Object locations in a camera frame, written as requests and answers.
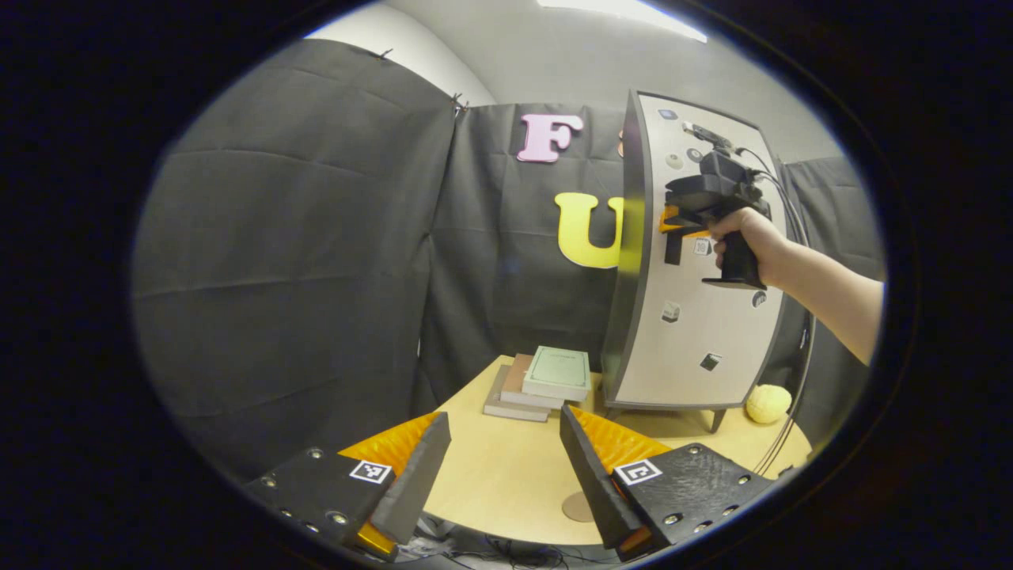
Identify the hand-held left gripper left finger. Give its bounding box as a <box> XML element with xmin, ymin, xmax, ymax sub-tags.
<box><xmin>241</xmin><ymin>412</ymin><xmax>453</xmax><ymax>563</ymax></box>

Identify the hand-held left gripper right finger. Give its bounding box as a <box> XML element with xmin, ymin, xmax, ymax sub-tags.
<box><xmin>560</xmin><ymin>405</ymin><xmax>780</xmax><ymax>563</ymax></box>

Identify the grey cabinet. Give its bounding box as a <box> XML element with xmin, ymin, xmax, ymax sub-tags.
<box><xmin>600</xmin><ymin>89</ymin><xmax>796</xmax><ymax>435</ymax></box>

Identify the white cabinet door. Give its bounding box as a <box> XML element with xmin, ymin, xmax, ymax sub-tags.
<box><xmin>613</xmin><ymin>93</ymin><xmax>792</xmax><ymax>410</ymax></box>

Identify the grey cover book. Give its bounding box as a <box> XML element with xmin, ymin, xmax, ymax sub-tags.
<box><xmin>483</xmin><ymin>364</ymin><xmax>552</xmax><ymax>424</ymax></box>

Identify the brown cover book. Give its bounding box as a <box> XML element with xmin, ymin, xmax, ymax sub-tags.
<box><xmin>500</xmin><ymin>353</ymin><xmax>567</xmax><ymax>411</ymax></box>

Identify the yellow knitted ball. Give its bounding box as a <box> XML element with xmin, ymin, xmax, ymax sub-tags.
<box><xmin>746</xmin><ymin>384</ymin><xmax>793</xmax><ymax>425</ymax></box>

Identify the ceiling light panel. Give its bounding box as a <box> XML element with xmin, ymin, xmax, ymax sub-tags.
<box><xmin>538</xmin><ymin>0</ymin><xmax>708</xmax><ymax>43</ymax></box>

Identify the black backdrop cloth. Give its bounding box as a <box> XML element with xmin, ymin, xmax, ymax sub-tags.
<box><xmin>131</xmin><ymin>38</ymin><xmax>886</xmax><ymax>484</ymax></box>

